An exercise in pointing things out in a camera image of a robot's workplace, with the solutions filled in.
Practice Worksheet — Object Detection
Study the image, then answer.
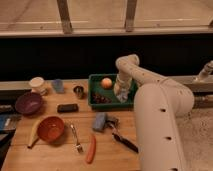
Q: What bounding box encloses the green plastic tray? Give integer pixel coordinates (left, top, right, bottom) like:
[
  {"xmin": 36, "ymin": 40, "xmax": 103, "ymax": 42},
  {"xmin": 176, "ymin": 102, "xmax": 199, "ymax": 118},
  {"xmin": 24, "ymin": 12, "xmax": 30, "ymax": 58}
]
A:
[{"xmin": 88, "ymin": 74, "xmax": 138, "ymax": 110}]

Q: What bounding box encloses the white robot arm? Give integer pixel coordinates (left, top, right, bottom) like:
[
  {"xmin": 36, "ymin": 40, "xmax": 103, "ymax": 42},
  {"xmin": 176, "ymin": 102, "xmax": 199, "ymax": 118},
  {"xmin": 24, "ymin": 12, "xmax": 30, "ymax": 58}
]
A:
[{"xmin": 114, "ymin": 54, "xmax": 194, "ymax": 171}]

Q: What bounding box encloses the yellow banana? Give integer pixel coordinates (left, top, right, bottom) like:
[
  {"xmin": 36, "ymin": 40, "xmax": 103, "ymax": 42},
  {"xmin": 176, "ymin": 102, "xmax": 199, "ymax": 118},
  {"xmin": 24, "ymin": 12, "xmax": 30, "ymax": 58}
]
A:
[{"xmin": 27, "ymin": 120, "xmax": 41, "ymax": 149}]

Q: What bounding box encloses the blue plastic cup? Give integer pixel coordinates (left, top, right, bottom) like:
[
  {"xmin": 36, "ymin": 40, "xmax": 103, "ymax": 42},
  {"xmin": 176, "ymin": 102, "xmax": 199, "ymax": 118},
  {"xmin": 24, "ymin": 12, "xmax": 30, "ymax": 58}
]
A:
[{"xmin": 51, "ymin": 79, "xmax": 64, "ymax": 94}]

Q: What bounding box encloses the orange carrot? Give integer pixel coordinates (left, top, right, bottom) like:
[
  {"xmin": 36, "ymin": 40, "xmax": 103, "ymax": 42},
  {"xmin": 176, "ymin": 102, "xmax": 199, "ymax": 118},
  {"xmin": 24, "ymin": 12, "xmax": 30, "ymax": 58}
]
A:
[{"xmin": 86, "ymin": 134, "xmax": 96, "ymax": 164}]

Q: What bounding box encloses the small metal cup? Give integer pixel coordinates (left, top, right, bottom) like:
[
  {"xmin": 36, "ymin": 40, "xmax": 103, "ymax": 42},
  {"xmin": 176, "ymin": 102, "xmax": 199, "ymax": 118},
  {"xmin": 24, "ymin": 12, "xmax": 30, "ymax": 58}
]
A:
[{"xmin": 73, "ymin": 86, "xmax": 84, "ymax": 99}]

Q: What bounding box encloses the black rectangular sponge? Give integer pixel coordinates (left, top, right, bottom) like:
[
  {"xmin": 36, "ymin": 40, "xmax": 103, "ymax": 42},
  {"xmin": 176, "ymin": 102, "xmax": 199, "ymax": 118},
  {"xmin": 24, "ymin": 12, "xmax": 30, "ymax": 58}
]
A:
[{"xmin": 57, "ymin": 104, "xmax": 78, "ymax": 113}]

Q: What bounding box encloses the grey towel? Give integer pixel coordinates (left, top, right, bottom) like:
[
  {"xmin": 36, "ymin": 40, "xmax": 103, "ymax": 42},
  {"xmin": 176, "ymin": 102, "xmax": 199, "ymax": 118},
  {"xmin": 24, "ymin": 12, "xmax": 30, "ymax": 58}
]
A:
[{"xmin": 116, "ymin": 89, "xmax": 129, "ymax": 103}]

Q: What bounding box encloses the orange bowl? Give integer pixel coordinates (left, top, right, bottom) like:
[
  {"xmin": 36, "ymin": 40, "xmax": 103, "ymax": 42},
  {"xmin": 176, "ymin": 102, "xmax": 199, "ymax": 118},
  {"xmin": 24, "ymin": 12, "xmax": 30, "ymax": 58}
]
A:
[{"xmin": 37, "ymin": 116, "xmax": 65, "ymax": 143}]

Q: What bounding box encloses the purple bowl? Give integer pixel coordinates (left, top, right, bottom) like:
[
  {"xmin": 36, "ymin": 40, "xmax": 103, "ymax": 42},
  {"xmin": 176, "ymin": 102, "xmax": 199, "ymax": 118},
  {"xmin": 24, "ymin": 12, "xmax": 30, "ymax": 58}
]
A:
[{"xmin": 15, "ymin": 92, "xmax": 43, "ymax": 115}]

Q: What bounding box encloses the metal faucet fixture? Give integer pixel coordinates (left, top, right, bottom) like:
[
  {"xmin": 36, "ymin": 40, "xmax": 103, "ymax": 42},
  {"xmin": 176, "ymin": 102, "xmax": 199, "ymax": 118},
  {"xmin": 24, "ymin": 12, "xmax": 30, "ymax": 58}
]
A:
[{"xmin": 195, "ymin": 60, "xmax": 213, "ymax": 82}]

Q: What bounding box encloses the white ceramic mug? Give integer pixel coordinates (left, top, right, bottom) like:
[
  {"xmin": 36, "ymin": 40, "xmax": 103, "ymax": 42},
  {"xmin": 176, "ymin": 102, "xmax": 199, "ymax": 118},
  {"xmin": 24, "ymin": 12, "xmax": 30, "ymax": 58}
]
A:
[{"xmin": 29, "ymin": 77, "xmax": 47, "ymax": 95}]

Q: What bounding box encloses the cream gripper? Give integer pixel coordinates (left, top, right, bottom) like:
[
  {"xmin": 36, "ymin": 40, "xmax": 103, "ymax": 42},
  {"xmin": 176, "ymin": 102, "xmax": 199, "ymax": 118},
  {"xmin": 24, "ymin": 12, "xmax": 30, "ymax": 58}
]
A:
[{"xmin": 114, "ymin": 76, "xmax": 131, "ymax": 96}]

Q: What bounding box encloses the metal fork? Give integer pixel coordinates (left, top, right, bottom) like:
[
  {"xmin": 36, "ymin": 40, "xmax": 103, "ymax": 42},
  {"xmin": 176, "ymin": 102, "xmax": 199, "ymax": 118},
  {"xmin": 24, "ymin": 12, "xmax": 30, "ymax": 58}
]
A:
[{"xmin": 70, "ymin": 124, "xmax": 83, "ymax": 153}]

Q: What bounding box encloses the dark grape bunch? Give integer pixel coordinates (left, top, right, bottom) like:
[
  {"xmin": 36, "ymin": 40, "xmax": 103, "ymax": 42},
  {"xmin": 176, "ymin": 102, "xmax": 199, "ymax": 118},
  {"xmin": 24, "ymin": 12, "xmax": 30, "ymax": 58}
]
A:
[{"xmin": 92, "ymin": 94, "xmax": 111, "ymax": 104}]

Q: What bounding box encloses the blue grey cloth block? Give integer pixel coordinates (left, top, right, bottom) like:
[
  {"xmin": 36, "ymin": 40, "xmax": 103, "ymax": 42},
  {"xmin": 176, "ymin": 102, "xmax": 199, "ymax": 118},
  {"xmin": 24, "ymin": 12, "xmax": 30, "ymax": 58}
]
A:
[{"xmin": 92, "ymin": 113, "xmax": 107, "ymax": 132}]

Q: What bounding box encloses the orange peach fruit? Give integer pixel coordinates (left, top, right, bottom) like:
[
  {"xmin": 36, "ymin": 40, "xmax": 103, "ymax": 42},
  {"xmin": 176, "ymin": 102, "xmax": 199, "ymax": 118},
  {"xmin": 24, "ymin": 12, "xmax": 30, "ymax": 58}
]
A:
[{"xmin": 101, "ymin": 78, "xmax": 112, "ymax": 89}]

